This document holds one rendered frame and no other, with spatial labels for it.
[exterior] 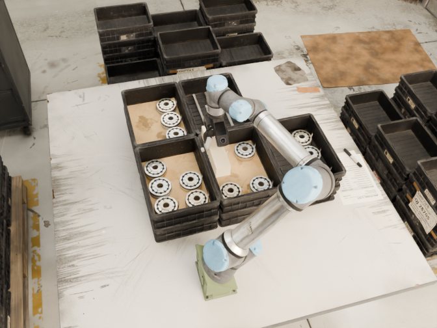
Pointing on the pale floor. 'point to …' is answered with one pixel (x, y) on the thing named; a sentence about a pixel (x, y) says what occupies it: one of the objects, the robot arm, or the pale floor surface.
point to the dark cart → (13, 78)
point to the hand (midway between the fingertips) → (215, 148)
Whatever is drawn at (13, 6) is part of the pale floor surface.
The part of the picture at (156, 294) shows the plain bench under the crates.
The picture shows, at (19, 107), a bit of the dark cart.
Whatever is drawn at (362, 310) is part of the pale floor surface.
